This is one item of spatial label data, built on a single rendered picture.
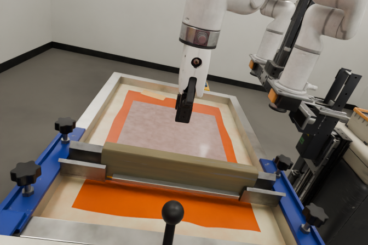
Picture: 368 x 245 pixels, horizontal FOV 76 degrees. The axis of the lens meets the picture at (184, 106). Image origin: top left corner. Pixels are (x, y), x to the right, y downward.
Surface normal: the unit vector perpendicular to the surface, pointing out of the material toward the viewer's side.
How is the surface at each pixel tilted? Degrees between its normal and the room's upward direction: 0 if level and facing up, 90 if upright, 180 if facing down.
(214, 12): 91
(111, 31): 90
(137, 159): 89
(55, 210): 0
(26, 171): 0
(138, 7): 90
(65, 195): 0
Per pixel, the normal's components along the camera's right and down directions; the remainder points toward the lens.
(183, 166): 0.03, 0.44
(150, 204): 0.22, -0.87
